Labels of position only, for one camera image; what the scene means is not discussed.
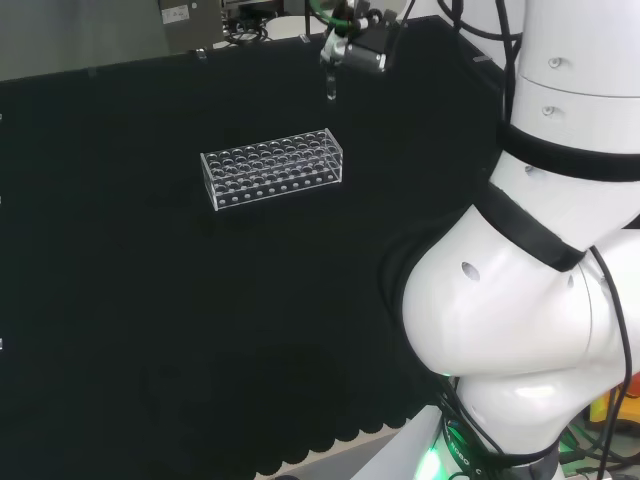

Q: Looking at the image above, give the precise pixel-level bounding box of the clear plastic test tube rack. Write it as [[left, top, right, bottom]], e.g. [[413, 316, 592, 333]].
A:
[[199, 127, 344, 213]]

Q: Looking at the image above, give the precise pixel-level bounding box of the black bench cloth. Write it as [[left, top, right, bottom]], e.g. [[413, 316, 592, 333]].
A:
[[0, 14, 507, 477]]

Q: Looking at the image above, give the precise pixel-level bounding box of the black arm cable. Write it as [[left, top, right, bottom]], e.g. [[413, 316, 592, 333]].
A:
[[587, 244, 635, 469]]

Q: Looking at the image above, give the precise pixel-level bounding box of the green cable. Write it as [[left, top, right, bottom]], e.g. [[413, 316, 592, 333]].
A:
[[309, 0, 372, 27]]

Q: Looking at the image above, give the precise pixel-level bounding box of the clear glass test tube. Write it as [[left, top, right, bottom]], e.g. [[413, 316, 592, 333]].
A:
[[324, 62, 340, 103]]

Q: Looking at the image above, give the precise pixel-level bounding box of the grey metal panel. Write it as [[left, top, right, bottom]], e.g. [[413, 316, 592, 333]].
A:
[[158, 0, 225, 55]]

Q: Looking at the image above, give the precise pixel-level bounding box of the yellow stop button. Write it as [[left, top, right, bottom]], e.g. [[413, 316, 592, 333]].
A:
[[588, 389, 640, 426]]

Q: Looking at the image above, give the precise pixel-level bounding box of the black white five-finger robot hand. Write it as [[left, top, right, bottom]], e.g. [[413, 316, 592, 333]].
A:
[[319, 0, 399, 74]]

